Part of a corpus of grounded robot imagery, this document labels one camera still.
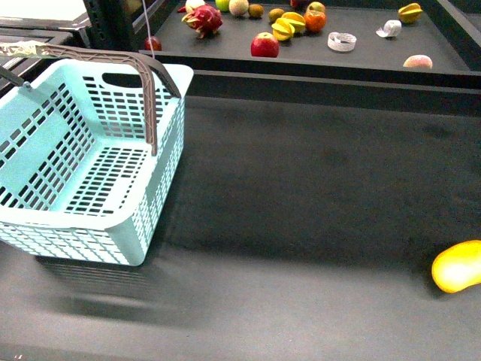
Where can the red yellow apple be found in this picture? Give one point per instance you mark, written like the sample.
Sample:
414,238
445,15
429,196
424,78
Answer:
316,6

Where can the yellow mango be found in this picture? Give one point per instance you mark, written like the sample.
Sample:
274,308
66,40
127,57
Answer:
458,267

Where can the light blue plastic basket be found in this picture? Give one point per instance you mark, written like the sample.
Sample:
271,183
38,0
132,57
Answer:
78,179

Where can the green apple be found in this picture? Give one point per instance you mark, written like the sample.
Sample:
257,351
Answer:
222,5

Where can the white round fruit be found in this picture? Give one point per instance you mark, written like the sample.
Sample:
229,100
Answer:
191,5

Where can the yellow star fruit front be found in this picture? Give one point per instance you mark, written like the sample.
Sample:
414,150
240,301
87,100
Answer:
282,29

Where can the beige round melon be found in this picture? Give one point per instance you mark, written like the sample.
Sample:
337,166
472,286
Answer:
238,8

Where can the pale peach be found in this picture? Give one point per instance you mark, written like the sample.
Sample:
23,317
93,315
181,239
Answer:
418,61

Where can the yellow star fruit right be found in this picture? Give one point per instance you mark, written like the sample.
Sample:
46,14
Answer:
410,13

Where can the black fruit display tray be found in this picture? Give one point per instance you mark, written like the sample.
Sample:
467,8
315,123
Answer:
442,32

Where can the orange persimmon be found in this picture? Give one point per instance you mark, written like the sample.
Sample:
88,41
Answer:
315,21

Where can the small dark red apple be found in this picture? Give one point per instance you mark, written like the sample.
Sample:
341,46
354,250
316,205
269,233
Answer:
152,43

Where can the crumpled white paper strip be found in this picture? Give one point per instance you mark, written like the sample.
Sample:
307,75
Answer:
391,29

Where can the red dragon fruit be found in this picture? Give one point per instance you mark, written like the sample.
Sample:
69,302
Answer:
204,20

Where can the white tape roll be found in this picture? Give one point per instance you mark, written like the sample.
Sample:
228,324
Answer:
341,42

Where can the yellow star fruit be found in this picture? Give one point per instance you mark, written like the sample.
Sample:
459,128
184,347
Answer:
410,13
296,20
282,29

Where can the yellow brown fruit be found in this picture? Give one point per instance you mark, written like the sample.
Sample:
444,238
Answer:
275,14

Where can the yellow star fruit back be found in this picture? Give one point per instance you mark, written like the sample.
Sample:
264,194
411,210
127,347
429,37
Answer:
296,20

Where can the dark purple fruit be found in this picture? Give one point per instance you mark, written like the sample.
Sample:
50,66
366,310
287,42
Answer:
296,4

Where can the brown kiwi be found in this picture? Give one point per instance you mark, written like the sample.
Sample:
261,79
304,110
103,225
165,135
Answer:
255,11

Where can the brown basket handle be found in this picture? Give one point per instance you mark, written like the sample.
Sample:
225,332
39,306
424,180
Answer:
146,67

